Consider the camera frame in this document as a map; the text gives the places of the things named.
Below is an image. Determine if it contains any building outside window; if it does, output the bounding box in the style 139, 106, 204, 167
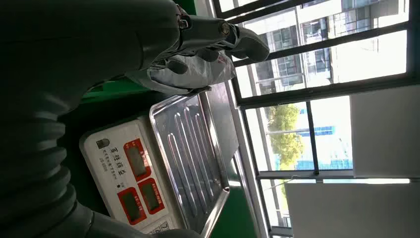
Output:
254, 0, 411, 96

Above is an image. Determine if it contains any grey courier bag red print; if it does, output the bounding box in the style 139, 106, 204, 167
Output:
126, 51, 238, 96

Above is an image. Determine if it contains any white electronic weighing scale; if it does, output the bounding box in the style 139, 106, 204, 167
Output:
79, 93, 230, 238

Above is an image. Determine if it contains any green conveyor belt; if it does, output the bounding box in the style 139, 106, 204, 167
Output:
210, 157, 263, 238

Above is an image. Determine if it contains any green tree outside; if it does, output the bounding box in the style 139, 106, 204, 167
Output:
265, 104, 306, 172

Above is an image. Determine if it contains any dark framed window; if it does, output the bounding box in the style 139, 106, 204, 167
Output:
211, 0, 420, 238

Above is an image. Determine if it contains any white roller blind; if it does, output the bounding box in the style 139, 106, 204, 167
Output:
284, 182, 420, 238
349, 86, 420, 179

